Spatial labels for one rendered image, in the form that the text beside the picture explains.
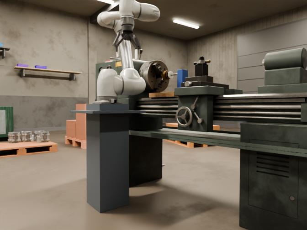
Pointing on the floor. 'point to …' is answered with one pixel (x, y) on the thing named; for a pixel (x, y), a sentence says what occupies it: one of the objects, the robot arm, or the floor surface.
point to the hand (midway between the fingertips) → (127, 56)
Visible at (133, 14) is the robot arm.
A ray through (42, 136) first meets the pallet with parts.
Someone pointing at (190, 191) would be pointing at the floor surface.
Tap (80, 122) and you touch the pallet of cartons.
